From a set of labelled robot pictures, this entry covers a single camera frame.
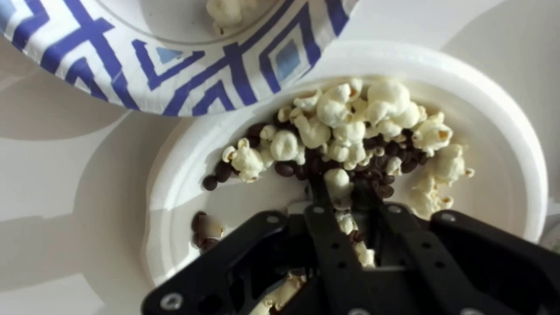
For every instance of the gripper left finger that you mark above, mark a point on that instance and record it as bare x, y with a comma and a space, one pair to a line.
245, 249

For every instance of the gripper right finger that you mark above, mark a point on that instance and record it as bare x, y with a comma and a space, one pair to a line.
481, 258

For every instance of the white popcorn piece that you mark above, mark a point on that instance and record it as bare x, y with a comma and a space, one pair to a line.
339, 186

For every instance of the white paper plate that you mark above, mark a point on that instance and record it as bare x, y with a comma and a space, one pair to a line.
494, 144

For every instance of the blue patterned paper bowl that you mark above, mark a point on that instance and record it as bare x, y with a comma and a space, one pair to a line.
109, 57

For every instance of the small cluster of coffee beans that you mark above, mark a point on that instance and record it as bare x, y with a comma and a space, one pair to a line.
202, 234

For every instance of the dark coffee bean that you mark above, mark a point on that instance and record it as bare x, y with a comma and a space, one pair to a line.
210, 183

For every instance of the heap of coffee beans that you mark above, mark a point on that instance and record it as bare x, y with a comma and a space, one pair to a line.
393, 162

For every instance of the heap of popcorn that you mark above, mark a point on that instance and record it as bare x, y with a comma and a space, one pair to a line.
345, 113

